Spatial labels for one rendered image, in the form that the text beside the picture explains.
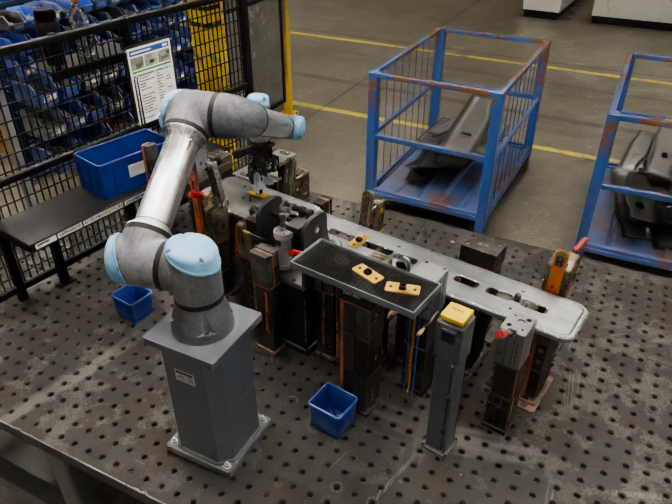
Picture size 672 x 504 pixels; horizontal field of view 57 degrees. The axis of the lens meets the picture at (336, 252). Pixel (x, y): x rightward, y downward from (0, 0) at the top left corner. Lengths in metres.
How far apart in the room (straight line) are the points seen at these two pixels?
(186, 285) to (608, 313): 1.51
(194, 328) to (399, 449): 0.67
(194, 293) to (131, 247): 0.18
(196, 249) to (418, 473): 0.82
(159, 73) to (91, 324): 0.98
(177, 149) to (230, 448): 0.77
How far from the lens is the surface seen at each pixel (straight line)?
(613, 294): 2.48
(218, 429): 1.65
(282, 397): 1.90
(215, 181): 2.08
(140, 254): 1.45
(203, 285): 1.41
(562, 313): 1.81
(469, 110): 4.48
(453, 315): 1.47
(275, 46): 5.43
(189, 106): 1.63
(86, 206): 2.30
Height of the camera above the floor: 2.08
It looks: 34 degrees down
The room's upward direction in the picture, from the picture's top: straight up
